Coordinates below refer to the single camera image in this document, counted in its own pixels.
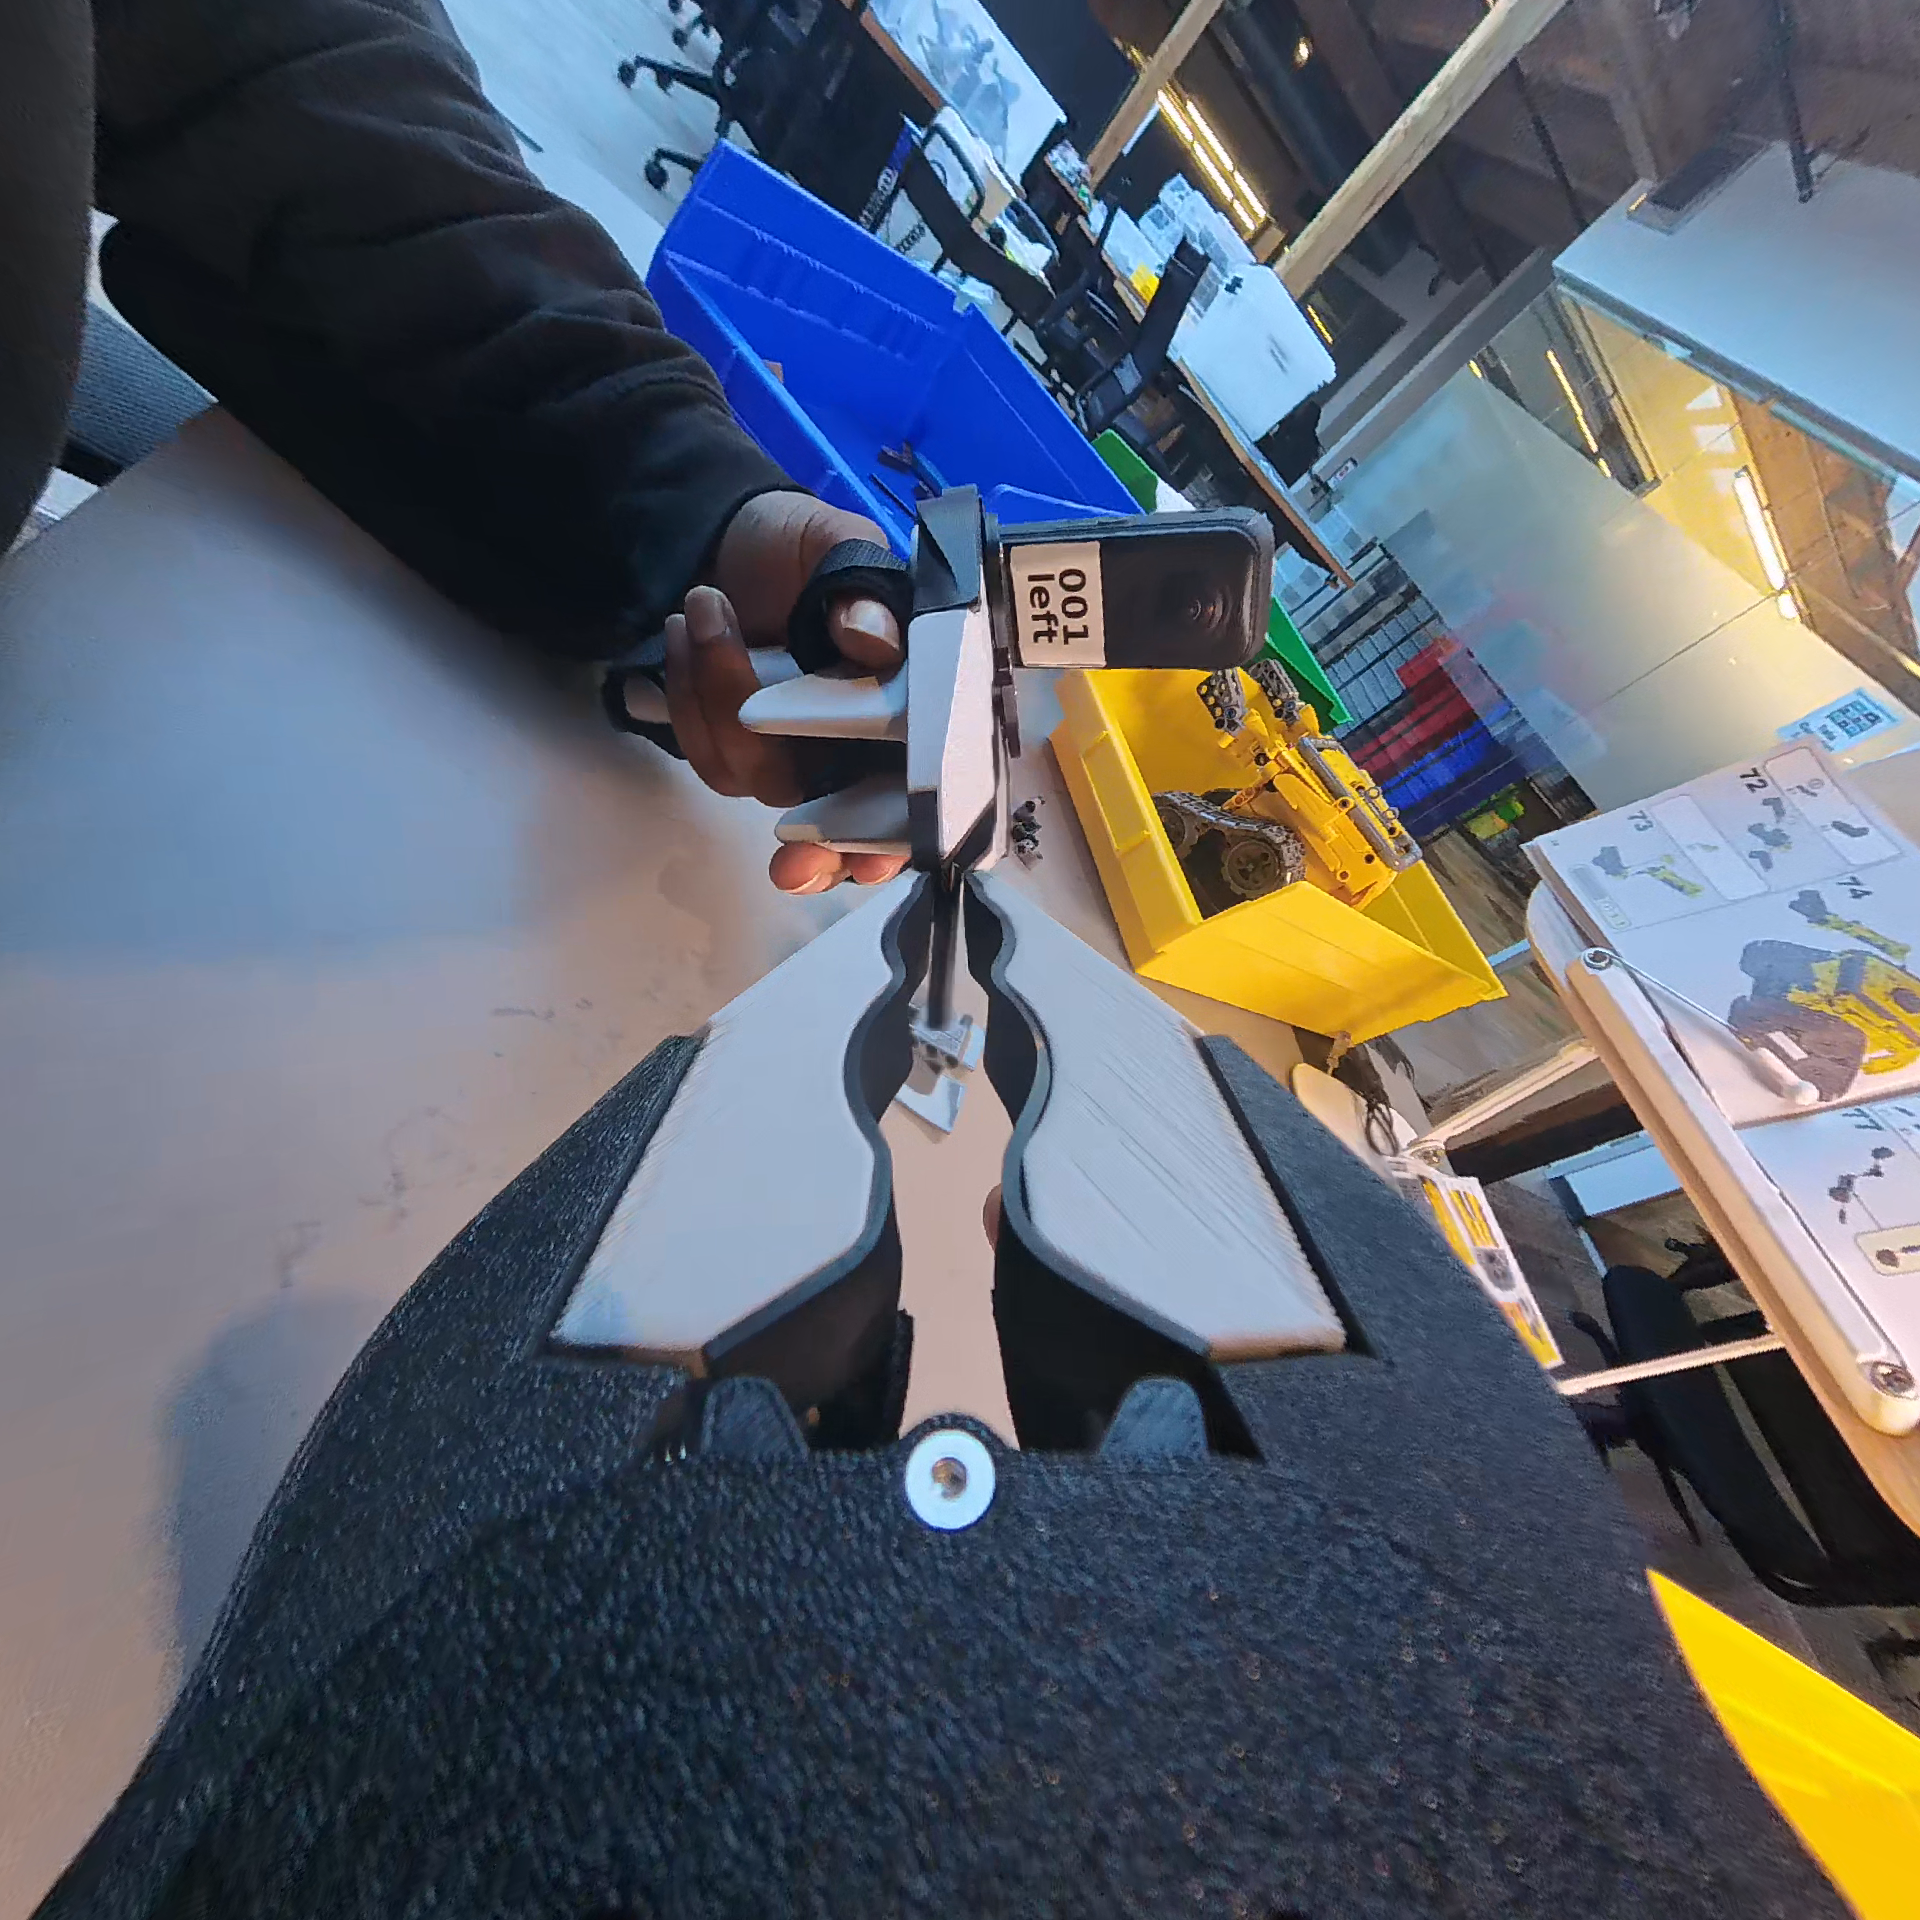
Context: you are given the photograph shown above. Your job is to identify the deep yellow plastic bin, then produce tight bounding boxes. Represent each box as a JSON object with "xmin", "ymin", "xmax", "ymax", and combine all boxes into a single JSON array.
[{"xmin": 1046, "ymin": 667, "xmax": 1508, "ymax": 1040}]

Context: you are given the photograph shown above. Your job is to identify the stack of red blue crates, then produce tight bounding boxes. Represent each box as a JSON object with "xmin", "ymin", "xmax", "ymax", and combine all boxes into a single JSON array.
[{"xmin": 1288, "ymin": 547, "xmax": 1594, "ymax": 858}]

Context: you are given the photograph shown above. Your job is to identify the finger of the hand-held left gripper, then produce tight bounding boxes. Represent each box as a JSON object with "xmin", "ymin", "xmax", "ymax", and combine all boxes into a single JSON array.
[
  {"xmin": 773, "ymin": 784, "xmax": 995, "ymax": 875},
  {"xmin": 741, "ymin": 605, "xmax": 1005, "ymax": 793}
]

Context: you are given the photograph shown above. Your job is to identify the black cable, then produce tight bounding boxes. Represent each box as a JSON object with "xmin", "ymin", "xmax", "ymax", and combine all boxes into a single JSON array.
[{"xmin": 1319, "ymin": 1035, "xmax": 1422, "ymax": 1160}]

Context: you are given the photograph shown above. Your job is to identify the white storage boxes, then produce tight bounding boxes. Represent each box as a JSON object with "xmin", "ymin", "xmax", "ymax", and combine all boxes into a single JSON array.
[{"xmin": 1162, "ymin": 172, "xmax": 1341, "ymax": 441}]

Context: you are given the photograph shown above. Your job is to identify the black axle connector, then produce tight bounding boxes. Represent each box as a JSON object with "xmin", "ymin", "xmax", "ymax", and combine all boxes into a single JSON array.
[{"xmin": 920, "ymin": 866, "xmax": 968, "ymax": 1040}]

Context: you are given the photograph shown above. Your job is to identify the person's left hand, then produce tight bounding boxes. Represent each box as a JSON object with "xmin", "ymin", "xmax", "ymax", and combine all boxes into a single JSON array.
[{"xmin": 662, "ymin": 490, "xmax": 915, "ymax": 898}]

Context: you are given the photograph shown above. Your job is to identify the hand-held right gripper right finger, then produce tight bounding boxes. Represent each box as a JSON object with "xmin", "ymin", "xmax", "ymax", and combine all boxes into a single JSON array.
[{"xmin": 965, "ymin": 873, "xmax": 1349, "ymax": 1450}]

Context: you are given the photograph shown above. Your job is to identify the wide yellow plastic bin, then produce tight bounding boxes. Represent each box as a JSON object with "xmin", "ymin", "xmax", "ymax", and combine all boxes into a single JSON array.
[{"xmin": 1648, "ymin": 1569, "xmax": 1920, "ymax": 1920}]

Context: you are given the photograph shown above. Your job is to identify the instruction booklet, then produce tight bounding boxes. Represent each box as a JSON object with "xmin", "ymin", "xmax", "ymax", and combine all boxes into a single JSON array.
[{"xmin": 1526, "ymin": 736, "xmax": 1920, "ymax": 1279}]

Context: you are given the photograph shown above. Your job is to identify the person's left forearm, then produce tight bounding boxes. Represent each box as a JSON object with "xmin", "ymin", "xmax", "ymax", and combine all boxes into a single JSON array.
[{"xmin": 88, "ymin": 0, "xmax": 797, "ymax": 663}]

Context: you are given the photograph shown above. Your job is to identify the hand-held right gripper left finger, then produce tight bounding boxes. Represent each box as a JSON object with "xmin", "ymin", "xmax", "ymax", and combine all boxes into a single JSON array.
[{"xmin": 550, "ymin": 871, "xmax": 934, "ymax": 1412}]

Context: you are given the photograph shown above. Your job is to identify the silver panel toy piece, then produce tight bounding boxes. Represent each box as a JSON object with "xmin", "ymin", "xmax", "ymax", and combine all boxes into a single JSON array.
[{"xmin": 892, "ymin": 1010, "xmax": 984, "ymax": 1138}]

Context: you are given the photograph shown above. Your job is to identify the green plastic bin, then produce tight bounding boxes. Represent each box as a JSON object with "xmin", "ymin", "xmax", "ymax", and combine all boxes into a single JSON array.
[{"xmin": 1093, "ymin": 427, "xmax": 1354, "ymax": 736}]

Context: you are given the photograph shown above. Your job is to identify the grey office chair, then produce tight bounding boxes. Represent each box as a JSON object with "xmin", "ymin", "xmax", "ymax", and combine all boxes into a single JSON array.
[{"xmin": 60, "ymin": 299, "xmax": 218, "ymax": 492}]

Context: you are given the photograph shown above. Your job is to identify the yellow tracked toy robot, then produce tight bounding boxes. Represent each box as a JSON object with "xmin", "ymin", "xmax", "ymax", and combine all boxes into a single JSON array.
[{"xmin": 1151, "ymin": 660, "xmax": 1424, "ymax": 913}]

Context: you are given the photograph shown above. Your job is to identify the blue plastic bin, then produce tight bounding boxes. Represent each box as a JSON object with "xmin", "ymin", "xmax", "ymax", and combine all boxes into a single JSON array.
[{"xmin": 644, "ymin": 140, "xmax": 1151, "ymax": 561}]

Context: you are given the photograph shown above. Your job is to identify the yellow black sticker sheet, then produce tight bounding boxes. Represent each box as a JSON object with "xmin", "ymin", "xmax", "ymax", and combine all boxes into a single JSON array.
[{"xmin": 1388, "ymin": 1154, "xmax": 1566, "ymax": 1377}]

